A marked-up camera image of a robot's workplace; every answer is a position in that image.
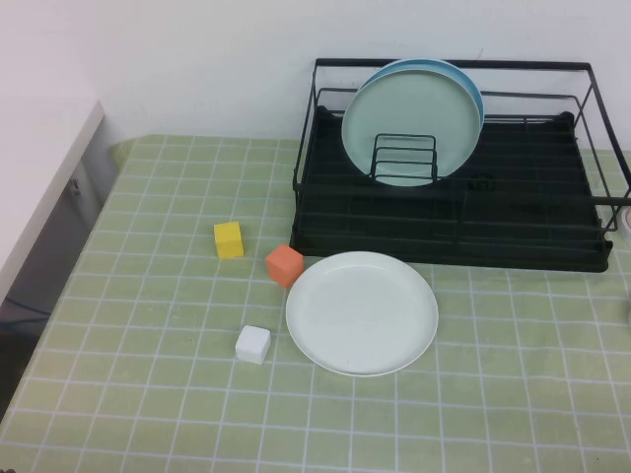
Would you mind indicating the white plate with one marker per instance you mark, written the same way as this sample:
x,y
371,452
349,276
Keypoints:
x,y
362,315

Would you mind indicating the light green plate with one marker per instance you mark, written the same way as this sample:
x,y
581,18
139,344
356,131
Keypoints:
x,y
409,108

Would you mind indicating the blue plate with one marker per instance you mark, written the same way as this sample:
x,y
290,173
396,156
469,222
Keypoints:
x,y
470,88

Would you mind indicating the orange cube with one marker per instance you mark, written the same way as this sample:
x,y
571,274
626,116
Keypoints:
x,y
285,266

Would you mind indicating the yellow cube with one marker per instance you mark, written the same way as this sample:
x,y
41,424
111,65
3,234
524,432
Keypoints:
x,y
229,241

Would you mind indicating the white cube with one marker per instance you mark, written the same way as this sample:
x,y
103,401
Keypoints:
x,y
252,345

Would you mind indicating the green checked tablecloth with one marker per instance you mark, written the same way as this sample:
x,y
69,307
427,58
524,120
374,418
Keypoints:
x,y
148,394

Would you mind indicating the white side table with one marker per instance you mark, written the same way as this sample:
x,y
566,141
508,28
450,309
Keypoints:
x,y
39,162

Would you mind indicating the white round tape roll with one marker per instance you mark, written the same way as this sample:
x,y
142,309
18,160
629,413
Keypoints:
x,y
627,219

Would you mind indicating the small metal bracket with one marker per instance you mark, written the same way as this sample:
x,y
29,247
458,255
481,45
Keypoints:
x,y
76,187

